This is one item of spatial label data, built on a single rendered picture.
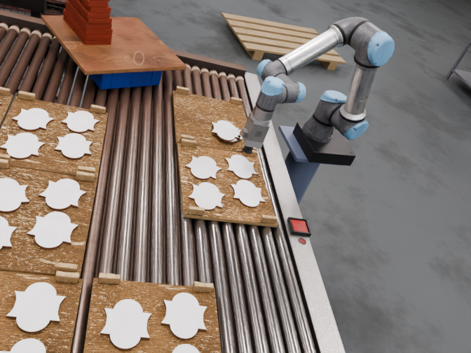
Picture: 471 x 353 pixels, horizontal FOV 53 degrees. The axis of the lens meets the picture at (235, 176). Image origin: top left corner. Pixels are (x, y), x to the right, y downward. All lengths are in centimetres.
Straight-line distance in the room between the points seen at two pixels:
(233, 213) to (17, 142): 78
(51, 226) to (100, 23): 106
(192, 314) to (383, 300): 196
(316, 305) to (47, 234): 85
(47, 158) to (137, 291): 61
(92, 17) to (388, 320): 231
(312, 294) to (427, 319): 174
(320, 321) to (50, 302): 79
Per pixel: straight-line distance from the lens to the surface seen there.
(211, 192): 172
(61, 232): 147
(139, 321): 131
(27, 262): 141
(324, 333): 152
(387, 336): 299
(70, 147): 177
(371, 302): 308
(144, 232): 154
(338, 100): 221
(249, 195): 177
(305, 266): 166
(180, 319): 134
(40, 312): 130
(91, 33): 224
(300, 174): 240
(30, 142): 178
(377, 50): 190
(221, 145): 199
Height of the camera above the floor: 203
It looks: 36 degrees down
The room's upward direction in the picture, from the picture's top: 22 degrees clockwise
